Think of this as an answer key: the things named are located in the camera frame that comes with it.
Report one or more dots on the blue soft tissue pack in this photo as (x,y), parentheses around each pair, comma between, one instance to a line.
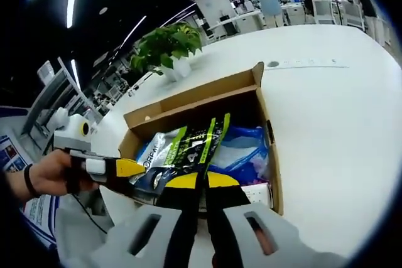
(242,155)

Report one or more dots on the silver blue pouch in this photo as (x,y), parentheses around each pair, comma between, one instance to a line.
(154,152)

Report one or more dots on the black wristband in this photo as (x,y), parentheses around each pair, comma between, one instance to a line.
(29,183)

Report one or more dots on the brown cardboard shoe box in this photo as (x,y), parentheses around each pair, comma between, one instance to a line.
(220,86)

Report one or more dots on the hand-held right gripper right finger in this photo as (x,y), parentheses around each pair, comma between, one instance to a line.
(226,199)

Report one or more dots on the green potted plant white pot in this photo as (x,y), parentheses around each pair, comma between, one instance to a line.
(169,42)

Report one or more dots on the white office chair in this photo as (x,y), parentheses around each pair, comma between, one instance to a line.
(354,13)
(325,12)

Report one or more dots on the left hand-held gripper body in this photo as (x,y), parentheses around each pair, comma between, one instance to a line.
(75,133)

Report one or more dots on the small white carton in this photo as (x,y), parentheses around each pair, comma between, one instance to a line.
(257,194)

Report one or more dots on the green black soft sachet pack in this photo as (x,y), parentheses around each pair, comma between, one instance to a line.
(201,142)

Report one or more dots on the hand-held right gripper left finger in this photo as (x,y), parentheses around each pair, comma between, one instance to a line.
(179,199)

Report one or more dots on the person's left hand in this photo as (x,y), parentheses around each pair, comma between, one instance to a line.
(50,177)

